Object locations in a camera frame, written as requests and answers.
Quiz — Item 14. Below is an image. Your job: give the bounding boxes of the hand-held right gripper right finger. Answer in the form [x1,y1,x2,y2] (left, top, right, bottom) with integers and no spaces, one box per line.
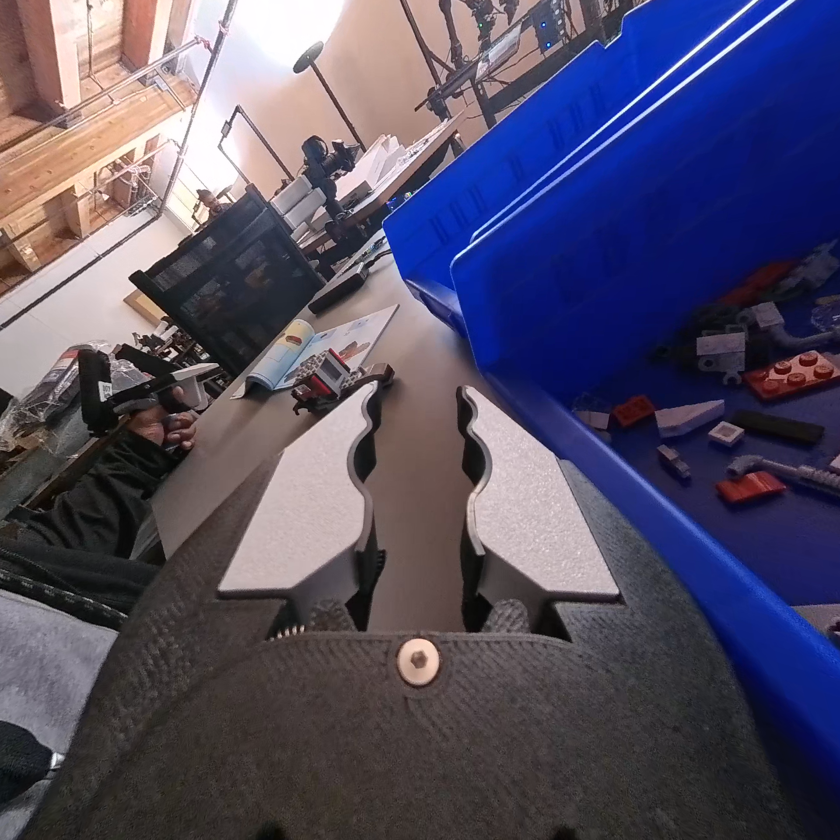
[456,386,623,634]

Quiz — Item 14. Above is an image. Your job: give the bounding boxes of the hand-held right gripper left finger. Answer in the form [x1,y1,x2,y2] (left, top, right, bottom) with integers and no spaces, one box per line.
[217,379,388,634]

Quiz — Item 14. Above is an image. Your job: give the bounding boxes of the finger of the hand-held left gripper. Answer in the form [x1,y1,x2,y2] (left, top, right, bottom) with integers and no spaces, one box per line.
[152,363,222,390]

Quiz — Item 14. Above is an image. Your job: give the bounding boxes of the black red toy brick vehicle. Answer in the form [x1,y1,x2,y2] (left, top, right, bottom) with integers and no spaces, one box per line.
[292,350,396,416]

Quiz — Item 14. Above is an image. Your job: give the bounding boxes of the person's left forearm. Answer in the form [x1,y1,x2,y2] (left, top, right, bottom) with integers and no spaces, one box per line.
[20,427,183,559]

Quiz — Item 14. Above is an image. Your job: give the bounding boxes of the person's left hand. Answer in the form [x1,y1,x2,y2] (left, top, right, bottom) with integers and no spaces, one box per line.
[125,407,199,455]

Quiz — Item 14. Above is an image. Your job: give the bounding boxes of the clear plastic bag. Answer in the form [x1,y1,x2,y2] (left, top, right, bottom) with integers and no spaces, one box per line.
[12,340,135,427]

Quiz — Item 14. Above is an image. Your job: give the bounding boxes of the wooden board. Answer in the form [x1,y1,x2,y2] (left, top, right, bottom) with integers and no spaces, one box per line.
[121,289,166,324]

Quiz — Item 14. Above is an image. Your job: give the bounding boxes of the black cabinet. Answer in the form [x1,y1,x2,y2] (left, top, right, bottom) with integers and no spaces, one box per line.
[128,184,327,380]

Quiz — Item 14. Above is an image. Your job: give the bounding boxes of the instruction booklet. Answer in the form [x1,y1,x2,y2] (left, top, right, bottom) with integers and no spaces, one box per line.
[230,304,400,400]

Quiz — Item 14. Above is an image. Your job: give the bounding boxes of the long black box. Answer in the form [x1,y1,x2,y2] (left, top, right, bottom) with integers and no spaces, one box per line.
[307,268,370,316]

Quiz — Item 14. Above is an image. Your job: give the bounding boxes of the small white boxes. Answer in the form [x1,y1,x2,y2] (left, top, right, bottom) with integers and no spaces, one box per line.
[269,174,329,232]

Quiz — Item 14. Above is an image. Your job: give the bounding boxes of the blue bin with red bricks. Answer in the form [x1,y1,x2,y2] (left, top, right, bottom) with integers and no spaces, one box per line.
[449,0,840,837]

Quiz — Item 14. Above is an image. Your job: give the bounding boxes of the person's grey garment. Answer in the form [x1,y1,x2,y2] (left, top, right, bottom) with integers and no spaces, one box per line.
[0,591,129,840]

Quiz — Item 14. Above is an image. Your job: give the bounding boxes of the large white box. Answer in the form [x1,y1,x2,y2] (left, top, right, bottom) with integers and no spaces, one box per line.
[346,134,409,201]

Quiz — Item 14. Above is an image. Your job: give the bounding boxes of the red and grey toy bricks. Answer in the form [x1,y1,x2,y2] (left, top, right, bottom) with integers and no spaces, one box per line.
[574,243,840,506]

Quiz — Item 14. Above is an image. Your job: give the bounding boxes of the blue bin with few bricks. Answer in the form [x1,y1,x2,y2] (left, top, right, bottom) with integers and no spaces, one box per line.
[382,0,798,337]

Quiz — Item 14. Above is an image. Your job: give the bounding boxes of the background table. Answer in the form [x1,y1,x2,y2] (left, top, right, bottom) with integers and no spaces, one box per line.
[298,108,470,263]

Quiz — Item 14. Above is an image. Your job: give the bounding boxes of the black floor lamp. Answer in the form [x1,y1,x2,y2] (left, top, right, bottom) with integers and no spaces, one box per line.
[292,41,368,155]

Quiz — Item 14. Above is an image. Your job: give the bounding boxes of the black equipment rig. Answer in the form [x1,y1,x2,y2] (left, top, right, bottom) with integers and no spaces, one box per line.
[413,0,647,135]

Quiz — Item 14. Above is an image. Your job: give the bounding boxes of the black camera on tripod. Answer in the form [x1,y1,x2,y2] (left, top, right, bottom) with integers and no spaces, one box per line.
[301,134,368,247]

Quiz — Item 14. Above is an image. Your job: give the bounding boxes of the black strap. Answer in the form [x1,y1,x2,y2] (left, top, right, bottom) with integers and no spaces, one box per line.
[0,721,65,798]

